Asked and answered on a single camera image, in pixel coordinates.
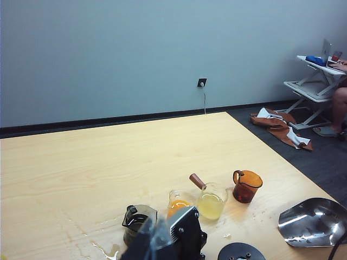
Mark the black baseboard strip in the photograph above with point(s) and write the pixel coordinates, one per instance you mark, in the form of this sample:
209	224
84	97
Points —
108	122

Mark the smoky grey measuring cup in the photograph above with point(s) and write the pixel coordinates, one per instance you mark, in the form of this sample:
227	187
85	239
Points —
143	212

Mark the bystander bare hand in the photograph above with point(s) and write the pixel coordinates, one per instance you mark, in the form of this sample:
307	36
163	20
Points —
340	63

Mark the white desk riser stand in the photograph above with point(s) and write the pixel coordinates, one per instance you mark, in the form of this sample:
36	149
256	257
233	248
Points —
306	89

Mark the amber glass measuring cup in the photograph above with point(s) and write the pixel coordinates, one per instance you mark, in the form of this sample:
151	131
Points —
244	192

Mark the blue object on riser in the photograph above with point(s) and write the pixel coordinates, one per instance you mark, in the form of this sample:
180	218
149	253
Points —
314	59

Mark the black wall outlet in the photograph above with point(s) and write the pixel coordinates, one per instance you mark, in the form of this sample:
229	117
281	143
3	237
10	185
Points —
202	80

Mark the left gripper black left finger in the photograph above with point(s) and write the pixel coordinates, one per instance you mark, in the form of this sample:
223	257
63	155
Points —
139	246

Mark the clear cup with orange juice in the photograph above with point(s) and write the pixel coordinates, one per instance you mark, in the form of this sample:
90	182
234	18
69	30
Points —
177	204

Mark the small red cup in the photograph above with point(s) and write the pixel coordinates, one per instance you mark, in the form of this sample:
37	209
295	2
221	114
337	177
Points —
336	57

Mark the orange brown crumpled cloth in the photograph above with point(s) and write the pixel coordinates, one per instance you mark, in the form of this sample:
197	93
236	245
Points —
273	126

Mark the spilled clear liquid puddle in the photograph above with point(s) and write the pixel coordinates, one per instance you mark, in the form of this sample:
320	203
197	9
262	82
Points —
108	250

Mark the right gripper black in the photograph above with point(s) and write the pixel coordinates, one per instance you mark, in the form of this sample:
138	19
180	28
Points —
192	243

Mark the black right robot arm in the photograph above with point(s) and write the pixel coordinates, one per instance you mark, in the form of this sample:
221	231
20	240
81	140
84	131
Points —
238	252

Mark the shiny steel ice scoop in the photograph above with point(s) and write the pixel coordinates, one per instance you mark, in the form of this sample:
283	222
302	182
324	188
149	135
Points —
311	219

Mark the silver laptop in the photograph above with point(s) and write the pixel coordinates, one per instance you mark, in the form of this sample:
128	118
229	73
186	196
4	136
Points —
326	50

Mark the silver ribbed wrist camera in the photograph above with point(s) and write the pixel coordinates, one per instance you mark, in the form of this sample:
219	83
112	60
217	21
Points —
181	220

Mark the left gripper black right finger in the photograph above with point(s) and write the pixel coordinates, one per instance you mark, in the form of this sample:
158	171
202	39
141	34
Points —
164	243

